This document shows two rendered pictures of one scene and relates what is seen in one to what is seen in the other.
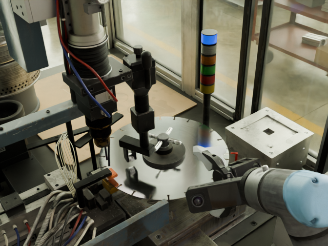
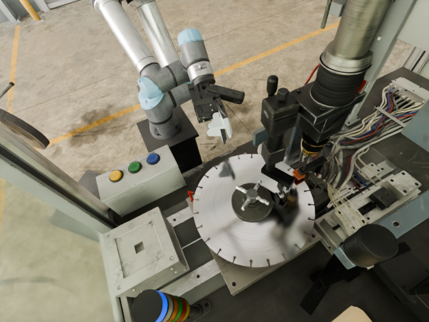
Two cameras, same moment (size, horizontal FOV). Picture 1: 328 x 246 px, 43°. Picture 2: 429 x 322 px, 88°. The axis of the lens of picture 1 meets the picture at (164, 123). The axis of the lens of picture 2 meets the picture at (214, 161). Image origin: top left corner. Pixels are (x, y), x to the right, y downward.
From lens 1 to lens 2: 1.08 m
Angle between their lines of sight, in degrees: 89
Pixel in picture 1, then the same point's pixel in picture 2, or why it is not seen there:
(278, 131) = (129, 245)
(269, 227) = (180, 198)
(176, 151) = (240, 196)
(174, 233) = not seen: hidden behind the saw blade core
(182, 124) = (226, 244)
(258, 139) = (155, 235)
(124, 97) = not seen: outside the picture
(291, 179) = (197, 38)
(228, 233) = not seen: hidden behind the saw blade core
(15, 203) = (378, 192)
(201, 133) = (210, 225)
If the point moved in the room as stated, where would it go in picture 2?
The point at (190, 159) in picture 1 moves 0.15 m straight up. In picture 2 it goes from (228, 190) to (225, 161)
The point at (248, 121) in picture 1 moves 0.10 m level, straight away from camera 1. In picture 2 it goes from (150, 267) to (128, 308)
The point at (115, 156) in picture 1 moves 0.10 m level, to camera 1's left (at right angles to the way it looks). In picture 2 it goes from (297, 203) to (338, 206)
